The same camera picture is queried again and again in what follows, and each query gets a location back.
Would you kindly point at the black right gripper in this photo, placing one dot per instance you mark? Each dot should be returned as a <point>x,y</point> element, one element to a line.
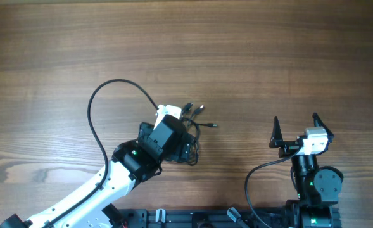
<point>288,147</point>

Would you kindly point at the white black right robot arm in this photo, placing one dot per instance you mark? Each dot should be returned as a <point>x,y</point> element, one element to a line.
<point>318,188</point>

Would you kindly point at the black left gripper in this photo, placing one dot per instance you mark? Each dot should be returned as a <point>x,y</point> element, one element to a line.
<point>181,147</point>

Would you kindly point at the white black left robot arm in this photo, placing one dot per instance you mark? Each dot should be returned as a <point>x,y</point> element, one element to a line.
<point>132,163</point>

